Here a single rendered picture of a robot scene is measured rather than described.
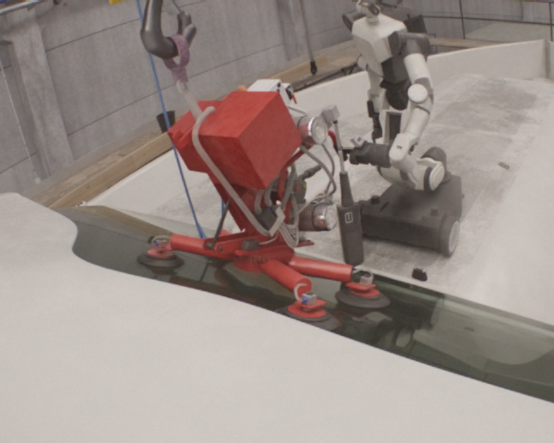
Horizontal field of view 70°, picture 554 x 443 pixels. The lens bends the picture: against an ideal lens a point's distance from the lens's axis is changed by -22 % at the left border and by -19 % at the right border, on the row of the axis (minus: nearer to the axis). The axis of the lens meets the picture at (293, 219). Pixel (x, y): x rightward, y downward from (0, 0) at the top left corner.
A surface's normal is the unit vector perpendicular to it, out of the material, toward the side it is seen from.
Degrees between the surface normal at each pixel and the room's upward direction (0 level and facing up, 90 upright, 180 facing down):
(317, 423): 21
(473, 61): 90
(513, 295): 25
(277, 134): 90
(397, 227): 90
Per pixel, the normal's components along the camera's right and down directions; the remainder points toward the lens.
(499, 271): 0.04, -0.79
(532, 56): 0.23, 0.44
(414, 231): -0.58, 0.48
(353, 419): 0.08, -0.96
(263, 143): 0.78, 0.18
